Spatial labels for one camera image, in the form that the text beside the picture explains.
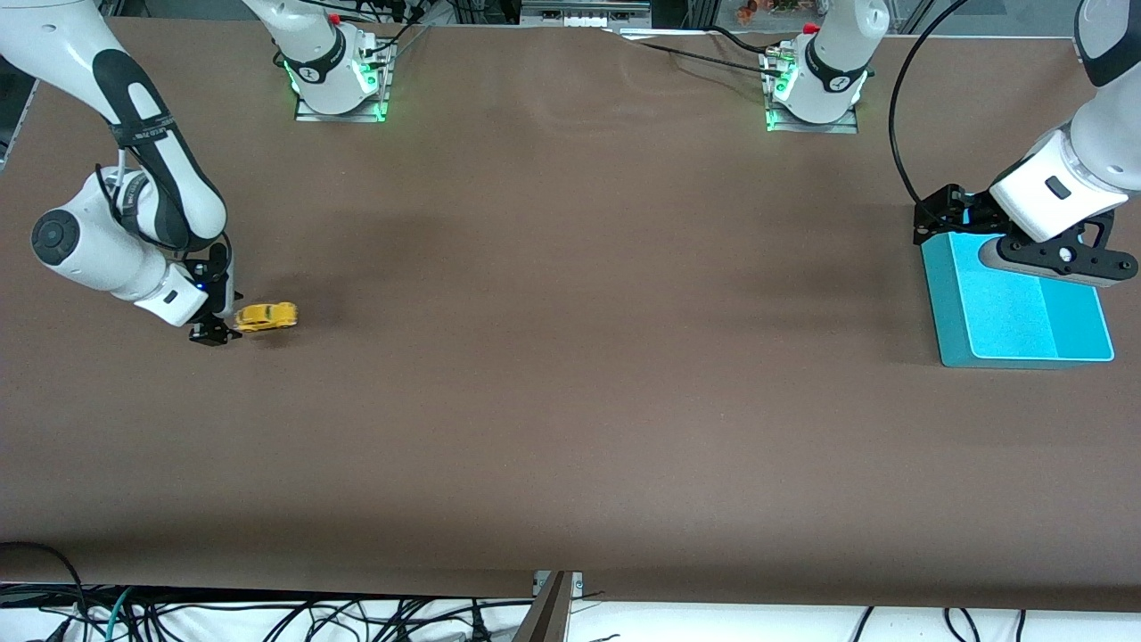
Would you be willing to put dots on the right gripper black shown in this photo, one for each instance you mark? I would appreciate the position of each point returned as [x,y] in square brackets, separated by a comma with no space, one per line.
[217,299]

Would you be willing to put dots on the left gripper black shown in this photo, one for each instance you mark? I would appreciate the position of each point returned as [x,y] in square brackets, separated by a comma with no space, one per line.
[966,212]

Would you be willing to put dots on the yellow beetle toy car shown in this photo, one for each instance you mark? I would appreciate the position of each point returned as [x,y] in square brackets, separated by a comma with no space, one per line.
[267,316]

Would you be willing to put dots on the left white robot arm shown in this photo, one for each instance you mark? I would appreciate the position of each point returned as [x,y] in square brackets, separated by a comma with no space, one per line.
[829,71]

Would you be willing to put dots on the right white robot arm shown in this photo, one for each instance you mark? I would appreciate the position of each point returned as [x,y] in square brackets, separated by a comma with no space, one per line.
[143,107]

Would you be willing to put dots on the teal plastic storage bin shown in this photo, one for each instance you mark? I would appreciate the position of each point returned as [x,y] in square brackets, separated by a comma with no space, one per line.
[1007,321]

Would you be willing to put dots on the orange background object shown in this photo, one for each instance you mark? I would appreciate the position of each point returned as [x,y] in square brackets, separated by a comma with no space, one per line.
[767,9]

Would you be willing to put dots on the brown table cover sheet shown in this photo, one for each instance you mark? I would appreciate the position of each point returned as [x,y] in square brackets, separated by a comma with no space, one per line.
[570,401]

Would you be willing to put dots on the white power strip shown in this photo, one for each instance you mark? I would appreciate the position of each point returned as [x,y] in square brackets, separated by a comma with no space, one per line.
[584,20]

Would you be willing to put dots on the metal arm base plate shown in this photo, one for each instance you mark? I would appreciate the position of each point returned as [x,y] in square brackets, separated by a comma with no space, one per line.
[343,117]
[811,127]

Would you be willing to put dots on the aluminium frame profile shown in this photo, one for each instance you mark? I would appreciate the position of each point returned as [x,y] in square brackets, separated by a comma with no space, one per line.
[545,615]

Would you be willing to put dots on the small metal table bracket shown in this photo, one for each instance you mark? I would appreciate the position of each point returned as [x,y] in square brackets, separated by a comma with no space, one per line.
[578,584]

